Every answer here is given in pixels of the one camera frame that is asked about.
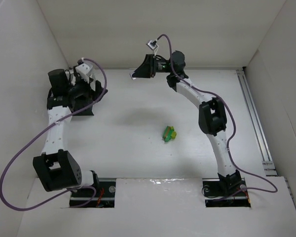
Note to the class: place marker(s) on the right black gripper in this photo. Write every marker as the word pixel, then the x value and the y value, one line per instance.
pixel 151 65

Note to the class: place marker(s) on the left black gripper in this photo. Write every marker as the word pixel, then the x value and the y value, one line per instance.
pixel 97 87

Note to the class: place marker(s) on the lime green lego brick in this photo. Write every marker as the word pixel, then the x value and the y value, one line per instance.
pixel 173 135

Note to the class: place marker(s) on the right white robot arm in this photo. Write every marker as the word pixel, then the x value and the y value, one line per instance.
pixel 212 118

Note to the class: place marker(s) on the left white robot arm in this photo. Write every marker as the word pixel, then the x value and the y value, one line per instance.
pixel 56 167

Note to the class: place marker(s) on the black slotted container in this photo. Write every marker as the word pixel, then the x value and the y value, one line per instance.
pixel 81 103

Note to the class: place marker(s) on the green and orange lego stack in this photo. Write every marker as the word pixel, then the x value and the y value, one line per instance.
pixel 166 136

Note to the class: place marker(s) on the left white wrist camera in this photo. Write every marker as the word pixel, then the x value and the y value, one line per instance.
pixel 83 72

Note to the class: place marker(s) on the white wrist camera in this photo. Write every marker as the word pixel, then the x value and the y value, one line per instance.
pixel 152 44
pixel 83 72

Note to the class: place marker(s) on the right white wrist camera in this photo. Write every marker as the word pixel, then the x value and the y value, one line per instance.
pixel 152 44

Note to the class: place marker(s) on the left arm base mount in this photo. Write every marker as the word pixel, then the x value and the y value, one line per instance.
pixel 104 197

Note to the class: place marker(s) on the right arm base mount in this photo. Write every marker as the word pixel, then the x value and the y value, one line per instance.
pixel 215 196

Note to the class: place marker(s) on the aluminium rail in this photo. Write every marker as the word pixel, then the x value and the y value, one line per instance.
pixel 267 161

